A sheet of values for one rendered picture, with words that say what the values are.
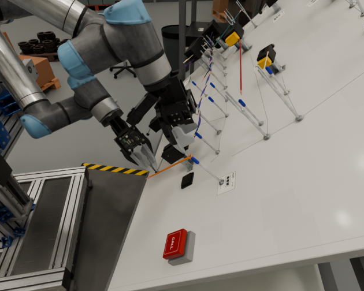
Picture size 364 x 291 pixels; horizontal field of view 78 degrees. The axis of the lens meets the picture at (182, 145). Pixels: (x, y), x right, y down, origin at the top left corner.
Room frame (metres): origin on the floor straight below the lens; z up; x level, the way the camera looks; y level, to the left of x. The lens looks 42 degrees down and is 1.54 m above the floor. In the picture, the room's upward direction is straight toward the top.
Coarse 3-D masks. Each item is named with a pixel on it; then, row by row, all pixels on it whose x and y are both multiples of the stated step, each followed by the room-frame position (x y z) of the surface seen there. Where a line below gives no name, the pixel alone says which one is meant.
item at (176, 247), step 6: (168, 234) 0.23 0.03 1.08; (174, 234) 0.22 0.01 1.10; (180, 234) 0.21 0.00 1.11; (186, 234) 0.22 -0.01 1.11; (168, 240) 0.22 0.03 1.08; (174, 240) 0.21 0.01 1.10; (180, 240) 0.20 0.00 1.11; (168, 246) 0.20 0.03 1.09; (174, 246) 0.20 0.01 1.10; (180, 246) 0.19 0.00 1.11; (168, 252) 0.19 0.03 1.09; (174, 252) 0.18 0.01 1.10; (180, 252) 0.18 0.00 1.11; (168, 258) 0.18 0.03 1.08
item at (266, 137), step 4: (236, 104) 0.39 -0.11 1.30; (236, 108) 0.38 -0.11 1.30; (240, 108) 0.39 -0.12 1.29; (240, 112) 0.38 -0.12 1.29; (244, 112) 0.38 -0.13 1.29; (248, 116) 0.38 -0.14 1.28; (252, 120) 0.38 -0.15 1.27; (256, 124) 0.38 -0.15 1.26; (260, 128) 0.38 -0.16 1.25; (264, 132) 0.38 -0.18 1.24; (264, 136) 0.38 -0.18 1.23; (268, 136) 0.37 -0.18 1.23
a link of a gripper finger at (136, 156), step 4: (132, 152) 0.49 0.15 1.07; (136, 152) 0.50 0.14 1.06; (132, 156) 0.49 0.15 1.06; (136, 156) 0.48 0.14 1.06; (140, 156) 0.49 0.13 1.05; (136, 160) 0.48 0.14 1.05; (140, 160) 0.48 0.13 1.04; (140, 164) 0.48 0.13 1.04; (144, 164) 0.48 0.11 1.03; (144, 168) 0.47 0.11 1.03; (148, 168) 0.47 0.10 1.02; (152, 168) 0.47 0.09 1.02
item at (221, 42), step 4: (212, 20) 1.24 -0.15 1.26; (208, 24) 1.24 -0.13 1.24; (212, 24) 1.16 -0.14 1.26; (216, 24) 1.21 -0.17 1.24; (204, 28) 1.25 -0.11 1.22; (208, 28) 1.16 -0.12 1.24; (212, 28) 1.20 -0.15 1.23; (216, 28) 1.16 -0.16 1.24; (220, 28) 1.22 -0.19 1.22; (204, 32) 1.16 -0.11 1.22; (208, 32) 1.20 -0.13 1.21; (216, 32) 1.19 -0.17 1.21; (220, 32) 1.17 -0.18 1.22; (204, 36) 1.16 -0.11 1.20; (212, 36) 1.19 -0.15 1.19; (216, 36) 1.15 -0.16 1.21; (212, 40) 1.16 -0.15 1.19; (216, 40) 1.19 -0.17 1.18; (220, 40) 1.20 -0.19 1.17; (220, 44) 1.19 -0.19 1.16; (224, 44) 1.20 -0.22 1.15; (224, 48) 1.19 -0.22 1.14
